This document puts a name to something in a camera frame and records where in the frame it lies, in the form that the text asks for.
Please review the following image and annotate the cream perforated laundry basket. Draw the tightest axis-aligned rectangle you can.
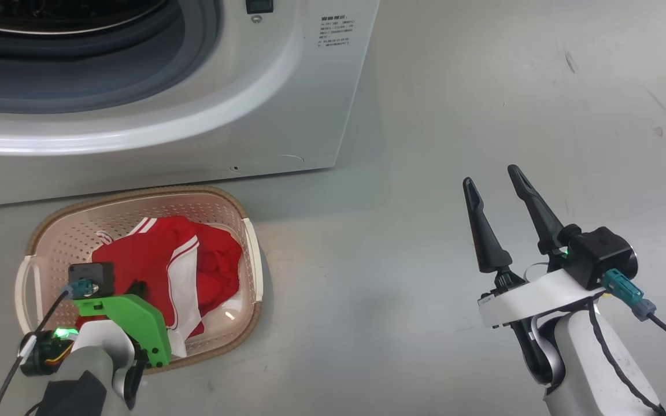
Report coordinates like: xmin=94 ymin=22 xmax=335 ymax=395
xmin=14 ymin=185 xmax=264 ymax=375

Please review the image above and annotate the white front-load washing machine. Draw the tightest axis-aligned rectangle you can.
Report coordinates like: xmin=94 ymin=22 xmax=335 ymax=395
xmin=0 ymin=0 xmax=381 ymax=210

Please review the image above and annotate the right cable with teal connector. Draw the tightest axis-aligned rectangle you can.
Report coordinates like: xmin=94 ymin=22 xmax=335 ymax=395
xmin=602 ymin=269 xmax=666 ymax=354

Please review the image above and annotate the cable with teal connector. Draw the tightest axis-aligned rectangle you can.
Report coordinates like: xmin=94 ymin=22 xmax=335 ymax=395
xmin=602 ymin=269 xmax=666 ymax=354
xmin=0 ymin=278 xmax=95 ymax=416

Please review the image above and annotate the red garment with white stripes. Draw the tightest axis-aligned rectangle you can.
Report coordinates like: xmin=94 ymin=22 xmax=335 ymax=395
xmin=76 ymin=216 xmax=205 ymax=359

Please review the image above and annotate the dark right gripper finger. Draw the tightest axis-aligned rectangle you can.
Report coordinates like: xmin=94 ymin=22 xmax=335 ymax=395
xmin=507 ymin=165 xmax=568 ymax=258
xmin=462 ymin=177 xmax=514 ymax=274

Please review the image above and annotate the left cable with teal connector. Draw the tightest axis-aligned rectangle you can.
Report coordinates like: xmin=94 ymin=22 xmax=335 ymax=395
xmin=0 ymin=278 xmax=95 ymax=416

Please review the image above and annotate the round white filter cover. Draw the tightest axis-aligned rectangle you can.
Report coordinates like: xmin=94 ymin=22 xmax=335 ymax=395
xmin=229 ymin=153 xmax=306 ymax=174

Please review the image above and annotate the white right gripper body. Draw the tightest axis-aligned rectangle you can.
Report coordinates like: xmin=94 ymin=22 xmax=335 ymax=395
xmin=478 ymin=269 xmax=605 ymax=329

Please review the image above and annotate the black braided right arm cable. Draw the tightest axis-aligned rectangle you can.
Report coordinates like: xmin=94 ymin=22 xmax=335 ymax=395
xmin=586 ymin=300 xmax=666 ymax=416

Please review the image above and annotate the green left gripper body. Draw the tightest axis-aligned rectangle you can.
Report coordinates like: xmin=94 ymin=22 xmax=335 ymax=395
xmin=73 ymin=294 xmax=173 ymax=369

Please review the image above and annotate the plain red garment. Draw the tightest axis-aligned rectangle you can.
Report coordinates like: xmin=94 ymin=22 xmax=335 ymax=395
xmin=194 ymin=224 xmax=243 ymax=317

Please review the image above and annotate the small printed text label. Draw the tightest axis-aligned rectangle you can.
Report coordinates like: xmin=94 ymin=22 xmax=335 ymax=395
xmin=319 ymin=14 xmax=356 ymax=47

